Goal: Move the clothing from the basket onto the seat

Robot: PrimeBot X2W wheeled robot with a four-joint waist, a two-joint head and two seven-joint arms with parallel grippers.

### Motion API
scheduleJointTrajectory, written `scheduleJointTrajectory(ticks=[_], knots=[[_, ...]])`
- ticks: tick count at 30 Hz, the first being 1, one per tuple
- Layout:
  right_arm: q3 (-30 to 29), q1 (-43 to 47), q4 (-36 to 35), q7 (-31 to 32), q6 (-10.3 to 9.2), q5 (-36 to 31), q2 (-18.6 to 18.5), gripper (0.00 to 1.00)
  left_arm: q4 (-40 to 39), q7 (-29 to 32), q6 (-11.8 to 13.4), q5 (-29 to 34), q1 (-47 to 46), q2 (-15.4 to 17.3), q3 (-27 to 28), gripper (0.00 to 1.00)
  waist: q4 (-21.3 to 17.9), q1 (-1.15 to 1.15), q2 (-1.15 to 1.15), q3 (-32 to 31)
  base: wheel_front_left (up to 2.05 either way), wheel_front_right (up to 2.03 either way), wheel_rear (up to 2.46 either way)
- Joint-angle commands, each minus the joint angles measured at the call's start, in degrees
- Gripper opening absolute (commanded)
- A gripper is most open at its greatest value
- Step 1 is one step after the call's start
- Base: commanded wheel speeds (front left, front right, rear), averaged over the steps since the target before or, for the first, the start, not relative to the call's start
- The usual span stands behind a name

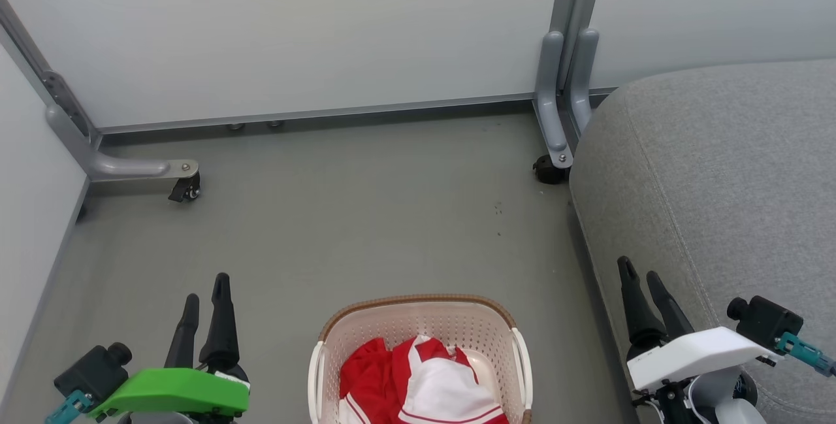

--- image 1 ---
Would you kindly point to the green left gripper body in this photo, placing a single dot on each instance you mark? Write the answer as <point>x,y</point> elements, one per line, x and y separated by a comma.
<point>176,392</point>

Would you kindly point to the grey partition foot with caster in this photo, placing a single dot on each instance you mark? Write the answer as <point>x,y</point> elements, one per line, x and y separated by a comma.
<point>117,149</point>
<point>552,110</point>

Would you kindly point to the red and white garment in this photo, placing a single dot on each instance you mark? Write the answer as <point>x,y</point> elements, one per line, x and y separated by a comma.
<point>418,385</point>

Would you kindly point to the white partition panel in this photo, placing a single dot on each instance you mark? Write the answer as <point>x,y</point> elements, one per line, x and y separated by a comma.
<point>712,12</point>
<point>281,32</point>
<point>29,215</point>

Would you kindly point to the white plastic laundry basket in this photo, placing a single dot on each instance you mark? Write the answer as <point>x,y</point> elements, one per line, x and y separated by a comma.
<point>366,332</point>

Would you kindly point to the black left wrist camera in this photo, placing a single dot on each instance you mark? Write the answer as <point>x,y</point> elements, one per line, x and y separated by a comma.
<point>95,372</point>

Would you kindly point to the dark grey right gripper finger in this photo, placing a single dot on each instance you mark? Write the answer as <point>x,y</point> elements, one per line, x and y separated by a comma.
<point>669,309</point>
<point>637,309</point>

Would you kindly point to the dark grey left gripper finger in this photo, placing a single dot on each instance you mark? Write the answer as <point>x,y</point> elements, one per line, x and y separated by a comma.
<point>184,339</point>
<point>222,326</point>

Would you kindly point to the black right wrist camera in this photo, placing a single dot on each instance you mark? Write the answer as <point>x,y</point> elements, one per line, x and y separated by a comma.
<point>771,326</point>

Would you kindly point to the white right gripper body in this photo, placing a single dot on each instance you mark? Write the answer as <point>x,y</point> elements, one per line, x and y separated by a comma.
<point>695,352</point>

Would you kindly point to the grey fabric sofa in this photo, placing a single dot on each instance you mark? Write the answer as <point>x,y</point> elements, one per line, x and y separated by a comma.
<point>718,182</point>

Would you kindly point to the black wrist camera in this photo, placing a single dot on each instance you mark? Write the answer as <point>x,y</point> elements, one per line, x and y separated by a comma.
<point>771,326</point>
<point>95,372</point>

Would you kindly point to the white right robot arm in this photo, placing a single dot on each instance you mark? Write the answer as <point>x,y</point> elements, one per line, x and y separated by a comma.
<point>712,398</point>

